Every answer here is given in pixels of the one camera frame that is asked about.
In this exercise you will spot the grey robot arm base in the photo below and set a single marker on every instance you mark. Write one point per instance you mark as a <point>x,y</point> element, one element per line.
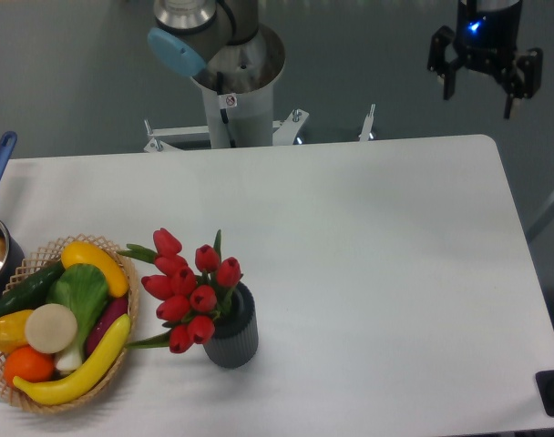
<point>230,56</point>

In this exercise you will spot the red tulip bouquet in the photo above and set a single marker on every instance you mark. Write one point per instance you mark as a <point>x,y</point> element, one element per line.
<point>193,301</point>

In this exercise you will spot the dark grey ribbed vase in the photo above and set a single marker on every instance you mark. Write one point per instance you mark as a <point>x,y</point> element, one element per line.
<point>236,338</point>

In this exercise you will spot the green bok choy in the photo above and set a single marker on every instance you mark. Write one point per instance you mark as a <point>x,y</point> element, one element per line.
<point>83,289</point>

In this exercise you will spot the white metal mounting frame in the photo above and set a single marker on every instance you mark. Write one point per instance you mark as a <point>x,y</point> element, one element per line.
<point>284,133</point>

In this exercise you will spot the green cucumber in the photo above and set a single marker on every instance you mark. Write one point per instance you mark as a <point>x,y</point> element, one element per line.
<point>31,292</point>

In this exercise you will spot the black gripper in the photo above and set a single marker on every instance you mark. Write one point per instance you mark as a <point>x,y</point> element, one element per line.
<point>485,41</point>

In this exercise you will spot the yellow bell pepper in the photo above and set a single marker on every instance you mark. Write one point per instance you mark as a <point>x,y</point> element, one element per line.
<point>13,331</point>

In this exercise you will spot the orange fruit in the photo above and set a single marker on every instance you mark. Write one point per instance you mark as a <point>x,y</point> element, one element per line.
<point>28,364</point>

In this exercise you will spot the purple sweet potato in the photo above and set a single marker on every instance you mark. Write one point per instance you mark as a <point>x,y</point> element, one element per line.
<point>113,310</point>

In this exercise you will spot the yellow banana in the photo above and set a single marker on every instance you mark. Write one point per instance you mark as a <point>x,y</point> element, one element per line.
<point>87,376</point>

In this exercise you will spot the woven wicker basket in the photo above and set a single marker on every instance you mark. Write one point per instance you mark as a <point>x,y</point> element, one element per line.
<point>37,260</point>

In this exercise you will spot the yellow squash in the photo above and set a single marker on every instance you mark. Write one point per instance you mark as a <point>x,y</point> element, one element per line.
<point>81,252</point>

